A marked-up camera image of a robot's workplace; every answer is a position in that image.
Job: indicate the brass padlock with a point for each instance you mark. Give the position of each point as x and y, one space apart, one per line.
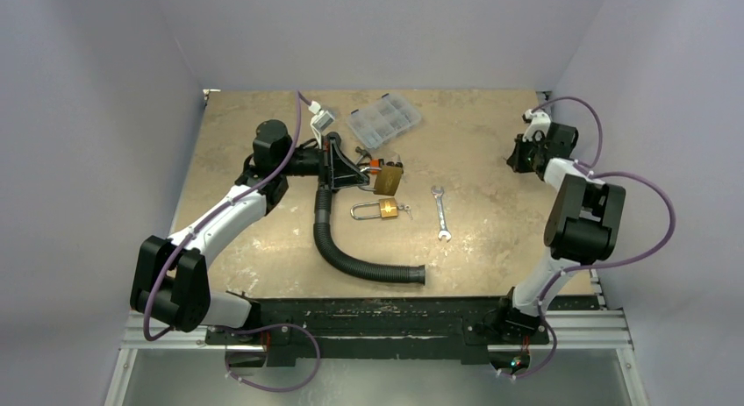
386 183
384 208

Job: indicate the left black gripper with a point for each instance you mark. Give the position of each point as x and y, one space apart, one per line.
342 172

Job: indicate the black keys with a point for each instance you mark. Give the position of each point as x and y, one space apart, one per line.
396 161

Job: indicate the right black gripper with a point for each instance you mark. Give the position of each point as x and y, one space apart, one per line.
524 153

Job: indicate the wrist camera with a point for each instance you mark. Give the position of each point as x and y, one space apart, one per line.
321 119
537 120

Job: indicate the aluminium frame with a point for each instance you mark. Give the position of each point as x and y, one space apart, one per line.
579 330

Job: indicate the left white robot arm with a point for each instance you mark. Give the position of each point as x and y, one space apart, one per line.
171 277

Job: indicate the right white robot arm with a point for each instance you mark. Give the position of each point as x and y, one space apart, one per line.
581 229

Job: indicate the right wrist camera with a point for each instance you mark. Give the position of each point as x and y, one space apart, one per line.
537 120

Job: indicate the clear plastic organizer box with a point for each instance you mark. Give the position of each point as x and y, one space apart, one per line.
384 120

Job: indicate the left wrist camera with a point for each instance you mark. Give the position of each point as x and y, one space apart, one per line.
321 119

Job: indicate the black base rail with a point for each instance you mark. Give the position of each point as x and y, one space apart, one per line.
399 328

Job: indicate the silver wrench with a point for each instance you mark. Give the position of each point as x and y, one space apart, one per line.
444 233

